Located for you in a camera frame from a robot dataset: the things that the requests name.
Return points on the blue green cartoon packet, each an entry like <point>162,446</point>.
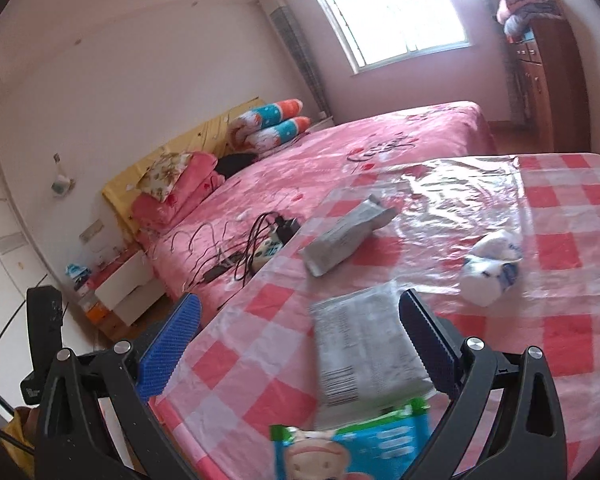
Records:
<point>360,440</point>

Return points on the grey printed packet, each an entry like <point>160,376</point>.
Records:
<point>360,340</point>

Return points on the crumpled silver snack bag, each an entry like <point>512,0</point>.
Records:
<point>340,240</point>

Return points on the folded pink quilt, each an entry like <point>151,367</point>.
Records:
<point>180,205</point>

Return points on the standing air conditioner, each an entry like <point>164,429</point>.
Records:
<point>295,50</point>

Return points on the floral pillow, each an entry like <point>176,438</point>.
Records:
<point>165,177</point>

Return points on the light blue crumpled cloth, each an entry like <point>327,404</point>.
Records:
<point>77,275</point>

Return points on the white power strip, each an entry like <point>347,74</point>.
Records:
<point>267,252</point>

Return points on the clear plastic bag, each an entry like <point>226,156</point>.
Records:
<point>430,240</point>

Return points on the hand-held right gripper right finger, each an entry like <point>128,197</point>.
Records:
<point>430,340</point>

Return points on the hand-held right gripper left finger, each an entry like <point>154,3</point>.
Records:
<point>172,340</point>

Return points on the black cloth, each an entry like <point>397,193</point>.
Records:
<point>237,165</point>

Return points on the wooden cabinet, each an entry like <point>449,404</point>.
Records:
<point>555,80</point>

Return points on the wall socket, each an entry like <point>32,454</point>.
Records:
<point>92,230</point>

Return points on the stack of folded blankets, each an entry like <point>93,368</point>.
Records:
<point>527,7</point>

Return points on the bright window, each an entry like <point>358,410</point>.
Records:
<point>395,10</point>

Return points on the grey radiator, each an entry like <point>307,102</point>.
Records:
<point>514,80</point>

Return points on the black charger plug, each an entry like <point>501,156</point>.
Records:
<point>286,227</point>

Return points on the yellow wooden headboard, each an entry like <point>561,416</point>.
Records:
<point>190,140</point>

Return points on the white bedside cabinet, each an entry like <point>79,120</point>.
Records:
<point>125,290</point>

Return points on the red white checkered tablecloth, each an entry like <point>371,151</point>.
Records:
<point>555,250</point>

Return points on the bed with pink sheet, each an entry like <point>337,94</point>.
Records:
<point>380,135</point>

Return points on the white blue crumpled packet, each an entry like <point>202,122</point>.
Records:
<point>490,270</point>

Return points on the colourful striped bolster pillow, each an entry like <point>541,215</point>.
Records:
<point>270,112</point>
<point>280,132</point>

